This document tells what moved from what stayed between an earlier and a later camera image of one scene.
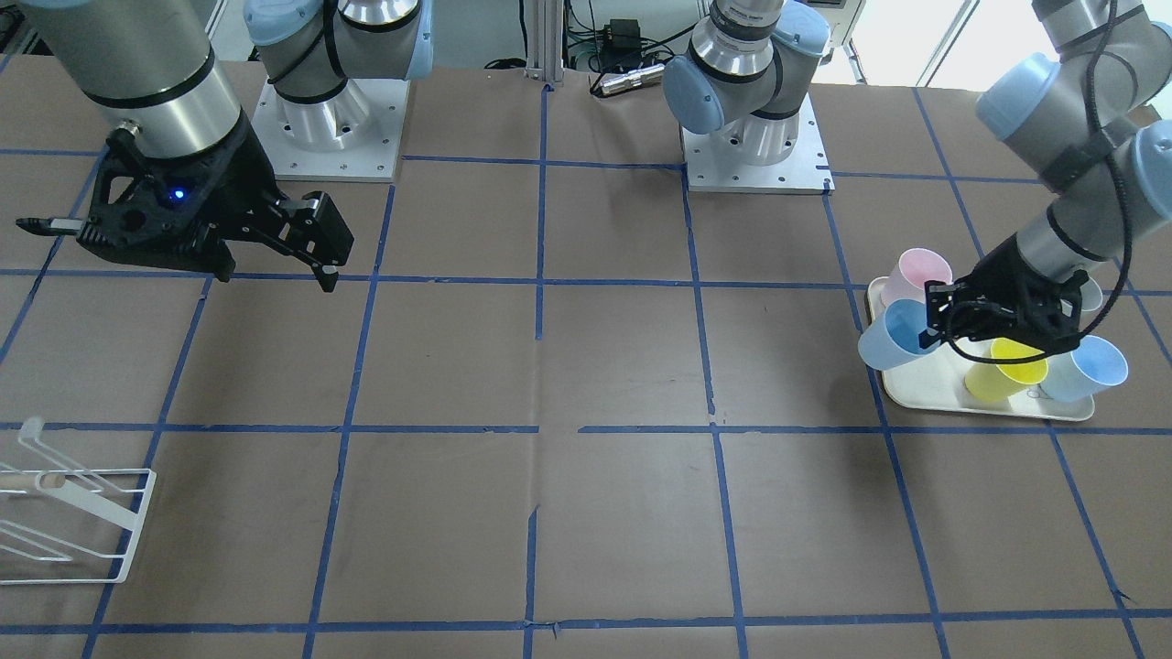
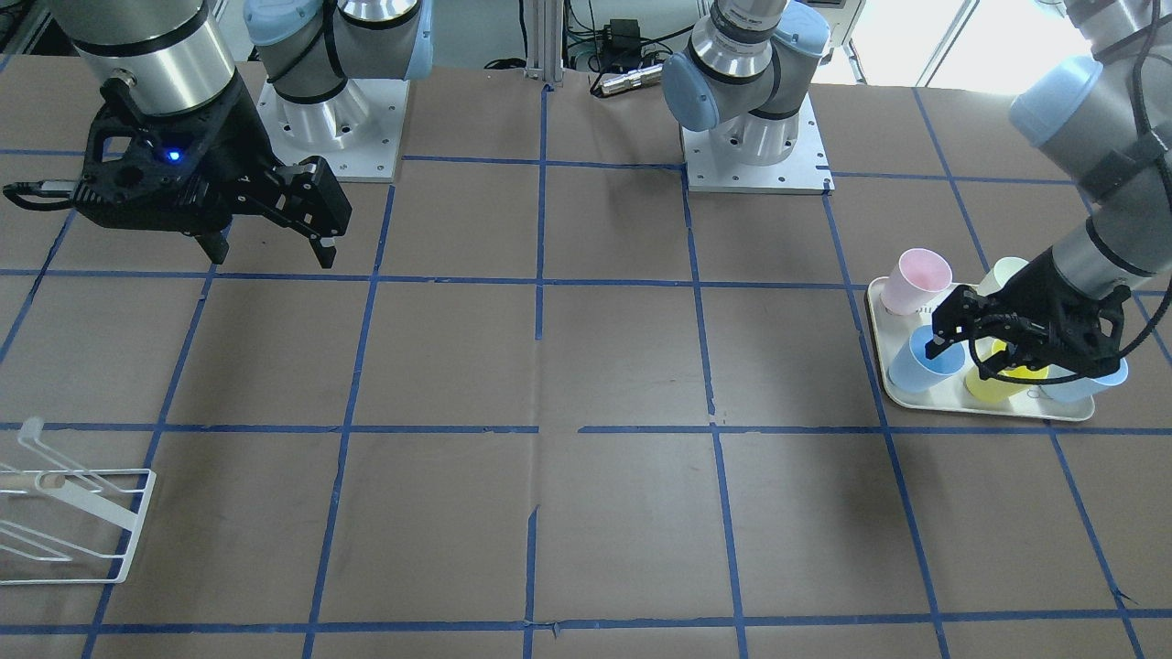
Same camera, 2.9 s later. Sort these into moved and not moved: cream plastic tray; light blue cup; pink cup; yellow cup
Moved: light blue cup
Not moved: cream plastic tray; yellow cup; pink cup
